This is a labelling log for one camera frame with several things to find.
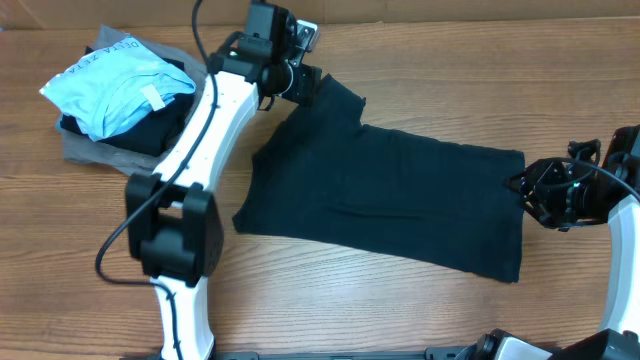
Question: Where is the black Nike t-shirt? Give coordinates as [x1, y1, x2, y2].
[233, 77, 524, 283]

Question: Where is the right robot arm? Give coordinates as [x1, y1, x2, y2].
[454, 127, 639, 360]

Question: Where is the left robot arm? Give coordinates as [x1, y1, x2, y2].
[125, 20, 321, 359]

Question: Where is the light blue folded shirt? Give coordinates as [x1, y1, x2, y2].
[40, 36, 196, 141]

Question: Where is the grey folded shirt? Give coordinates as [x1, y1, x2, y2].
[56, 40, 206, 175]

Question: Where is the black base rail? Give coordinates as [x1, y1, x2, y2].
[212, 345, 476, 360]

